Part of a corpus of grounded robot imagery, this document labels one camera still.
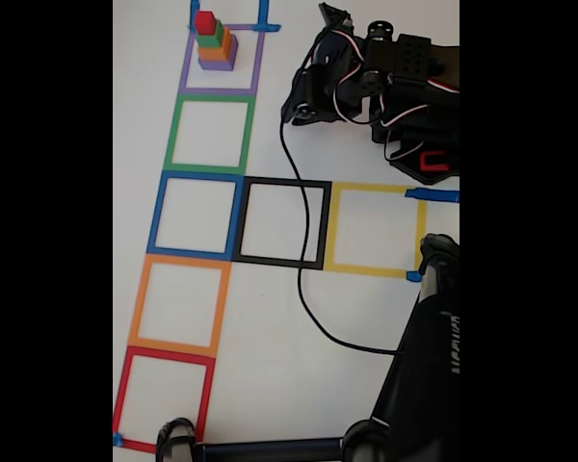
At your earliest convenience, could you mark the purple square block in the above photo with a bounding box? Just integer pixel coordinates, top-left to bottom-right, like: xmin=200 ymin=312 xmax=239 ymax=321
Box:
xmin=198 ymin=47 xmax=236 ymax=72

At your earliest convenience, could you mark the orange cube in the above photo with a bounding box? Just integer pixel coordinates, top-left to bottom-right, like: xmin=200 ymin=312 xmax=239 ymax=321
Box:
xmin=197 ymin=26 xmax=238 ymax=63

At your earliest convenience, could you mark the green cube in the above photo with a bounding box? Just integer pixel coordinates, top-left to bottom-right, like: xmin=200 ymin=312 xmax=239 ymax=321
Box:
xmin=196 ymin=21 xmax=225 ymax=49

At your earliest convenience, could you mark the small red cube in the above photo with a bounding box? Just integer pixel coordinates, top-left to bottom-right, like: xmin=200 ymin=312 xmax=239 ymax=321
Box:
xmin=194 ymin=10 xmax=218 ymax=36

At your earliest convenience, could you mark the long blue tape strip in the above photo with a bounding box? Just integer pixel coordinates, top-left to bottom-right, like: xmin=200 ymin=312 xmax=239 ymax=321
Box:
xmin=404 ymin=188 xmax=460 ymax=204

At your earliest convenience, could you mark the black tripod stand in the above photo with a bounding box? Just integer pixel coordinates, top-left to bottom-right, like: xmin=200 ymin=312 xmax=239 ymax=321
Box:
xmin=154 ymin=233 xmax=460 ymax=462

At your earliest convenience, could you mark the black camera cable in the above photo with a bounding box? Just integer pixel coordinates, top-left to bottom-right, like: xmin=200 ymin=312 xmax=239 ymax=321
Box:
xmin=279 ymin=117 xmax=406 ymax=356

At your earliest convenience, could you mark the red square frame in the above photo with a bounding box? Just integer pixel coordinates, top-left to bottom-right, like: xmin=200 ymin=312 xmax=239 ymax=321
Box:
xmin=113 ymin=346 xmax=217 ymax=454

